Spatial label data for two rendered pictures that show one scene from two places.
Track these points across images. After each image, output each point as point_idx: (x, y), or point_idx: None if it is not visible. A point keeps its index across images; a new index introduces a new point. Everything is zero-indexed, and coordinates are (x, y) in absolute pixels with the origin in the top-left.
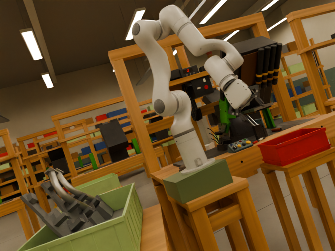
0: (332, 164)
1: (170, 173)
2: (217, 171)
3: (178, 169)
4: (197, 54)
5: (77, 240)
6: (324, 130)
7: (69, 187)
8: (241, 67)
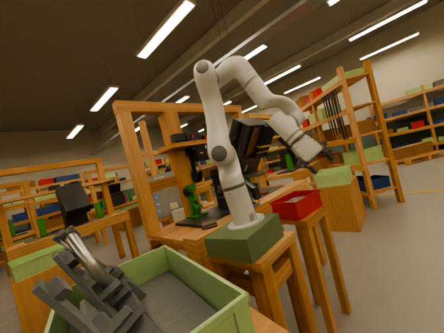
0: (324, 218)
1: (183, 232)
2: (273, 225)
3: (189, 228)
4: (265, 106)
5: None
6: (319, 191)
7: None
8: (250, 137)
